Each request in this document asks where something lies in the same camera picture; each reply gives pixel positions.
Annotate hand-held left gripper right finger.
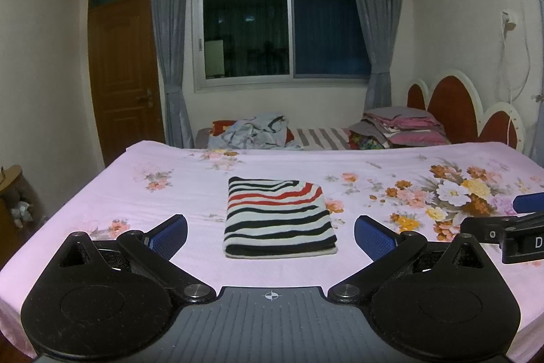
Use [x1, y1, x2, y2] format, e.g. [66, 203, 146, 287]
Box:
[327, 215, 491, 304]

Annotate crumpled white paper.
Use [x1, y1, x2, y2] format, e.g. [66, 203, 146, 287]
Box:
[11, 199, 35, 228]

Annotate grey curtain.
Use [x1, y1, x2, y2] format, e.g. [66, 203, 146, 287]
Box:
[338, 0, 404, 117]
[151, 0, 197, 149]

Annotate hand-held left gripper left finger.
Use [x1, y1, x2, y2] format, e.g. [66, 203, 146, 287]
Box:
[53, 214, 218, 303]

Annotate colourful patterned cloth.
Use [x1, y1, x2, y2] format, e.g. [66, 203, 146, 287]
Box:
[351, 133, 388, 150]

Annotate red and white headboard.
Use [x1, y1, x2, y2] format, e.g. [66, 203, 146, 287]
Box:
[406, 69, 528, 153]

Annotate pink floral bed sheet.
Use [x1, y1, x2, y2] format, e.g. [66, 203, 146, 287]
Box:
[0, 139, 544, 363]

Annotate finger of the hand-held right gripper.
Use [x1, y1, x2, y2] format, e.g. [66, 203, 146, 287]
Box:
[460, 213, 544, 245]
[513, 193, 544, 214]

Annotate striped knit sweater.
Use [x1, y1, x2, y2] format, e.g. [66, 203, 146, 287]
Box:
[222, 176, 338, 259]

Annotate stack of folded pink bedding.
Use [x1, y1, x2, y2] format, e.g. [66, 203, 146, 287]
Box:
[349, 106, 452, 150]

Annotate sliding glass window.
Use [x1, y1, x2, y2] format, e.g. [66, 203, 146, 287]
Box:
[192, 0, 370, 93]

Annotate white cable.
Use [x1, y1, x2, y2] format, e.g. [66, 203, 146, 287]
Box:
[497, 23, 533, 145]

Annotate wooden stool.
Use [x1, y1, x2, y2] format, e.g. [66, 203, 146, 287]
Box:
[0, 164, 45, 232]

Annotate grey striped pillow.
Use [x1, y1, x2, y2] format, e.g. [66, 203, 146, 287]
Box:
[295, 127, 353, 151]

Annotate crumpled grey clothes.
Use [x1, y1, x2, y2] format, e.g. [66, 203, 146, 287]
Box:
[207, 114, 304, 151]

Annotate brown wooden door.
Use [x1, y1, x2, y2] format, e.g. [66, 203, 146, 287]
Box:
[88, 0, 166, 168]

